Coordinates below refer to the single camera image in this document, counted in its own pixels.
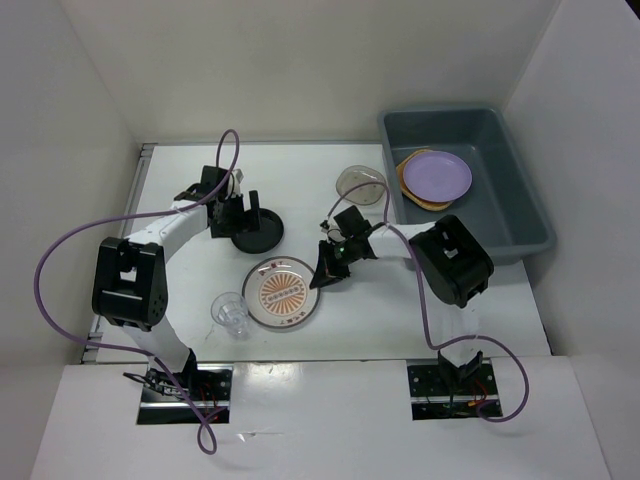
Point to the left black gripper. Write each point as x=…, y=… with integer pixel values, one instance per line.
x=225, y=231

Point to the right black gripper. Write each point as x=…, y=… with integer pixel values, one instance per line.
x=328, y=271

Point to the orange patterned round plate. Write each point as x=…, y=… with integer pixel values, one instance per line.
x=278, y=293

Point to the clear plastic cup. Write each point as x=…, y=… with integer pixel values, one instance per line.
x=230, y=311

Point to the clear smoky square dish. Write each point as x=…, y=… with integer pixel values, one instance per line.
x=360, y=185

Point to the woven bamboo pattern tray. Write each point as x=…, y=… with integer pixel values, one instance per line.
x=424, y=204

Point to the purple round plate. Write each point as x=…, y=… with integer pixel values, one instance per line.
x=437, y=176

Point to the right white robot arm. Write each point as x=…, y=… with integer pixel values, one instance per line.
x=444, y=254

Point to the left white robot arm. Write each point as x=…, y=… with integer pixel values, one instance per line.
x=130, y=288

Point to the grey plastic bin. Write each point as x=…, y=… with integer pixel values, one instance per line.
x=502, y=208

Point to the black round plate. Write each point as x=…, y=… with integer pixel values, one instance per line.
x=265, y=239

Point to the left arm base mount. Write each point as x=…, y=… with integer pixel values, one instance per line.
x=162, y=404

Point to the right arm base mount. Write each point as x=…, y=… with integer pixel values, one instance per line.
x=438, y=391

